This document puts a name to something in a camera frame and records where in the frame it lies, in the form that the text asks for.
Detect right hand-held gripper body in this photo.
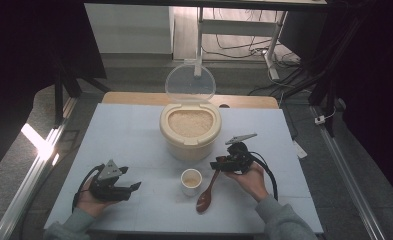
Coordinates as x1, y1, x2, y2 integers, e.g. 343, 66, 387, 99
224, 132, 258, 175

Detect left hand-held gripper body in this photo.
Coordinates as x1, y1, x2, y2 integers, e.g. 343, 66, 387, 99
89, 159, 124, 202

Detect cream plastic rice container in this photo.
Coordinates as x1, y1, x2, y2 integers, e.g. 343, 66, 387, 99
159, 102, 223, 163

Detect brown wooden spoon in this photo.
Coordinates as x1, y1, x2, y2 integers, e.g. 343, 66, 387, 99
195, 156, 228, 215

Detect white cup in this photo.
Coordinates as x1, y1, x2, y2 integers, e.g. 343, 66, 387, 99
179, 168, 204, 198

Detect person's right hand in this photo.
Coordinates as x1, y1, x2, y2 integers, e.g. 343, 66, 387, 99
224, 161, 271, 204

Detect person's left hand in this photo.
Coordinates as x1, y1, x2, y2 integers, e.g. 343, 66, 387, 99
76, 177, 119, 220

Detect pale blue table mat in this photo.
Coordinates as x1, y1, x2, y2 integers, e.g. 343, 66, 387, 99
43, 102, 325, 235

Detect white paper tag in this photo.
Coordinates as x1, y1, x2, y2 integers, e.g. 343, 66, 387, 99
292, 139, 309, 160

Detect wooden table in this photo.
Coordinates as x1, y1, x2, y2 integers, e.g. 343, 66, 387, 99
101, 91, 280, 110

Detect clear plastic container lid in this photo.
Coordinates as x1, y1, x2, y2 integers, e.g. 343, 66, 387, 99
164, 59, 217, 103

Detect black metal stand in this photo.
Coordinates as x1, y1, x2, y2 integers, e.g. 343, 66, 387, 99
283, 13, 365, 138
51, 49, 112, 130

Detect white cabinet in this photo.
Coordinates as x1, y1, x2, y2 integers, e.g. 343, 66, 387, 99
83, 3, 175, 55

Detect left hand-held gripper cable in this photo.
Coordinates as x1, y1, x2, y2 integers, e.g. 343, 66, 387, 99
71, 163, 106, 214

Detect hand-held gripper cable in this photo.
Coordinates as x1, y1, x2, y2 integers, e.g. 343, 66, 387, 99
248, 151, 279, 202
71, 163, 106, 214

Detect right hand-held gripper cable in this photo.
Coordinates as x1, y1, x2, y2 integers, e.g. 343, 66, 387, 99
248, 151, 279, 202

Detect metal floor rail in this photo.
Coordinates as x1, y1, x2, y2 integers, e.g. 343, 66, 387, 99
0, 96, 79, 240
309, 105, 389, 240

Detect black floor cables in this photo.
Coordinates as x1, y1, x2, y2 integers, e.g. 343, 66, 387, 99
202, 8, 318, 98

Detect white desk frame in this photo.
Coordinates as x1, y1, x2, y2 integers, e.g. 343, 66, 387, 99
194, 6, 289, 81

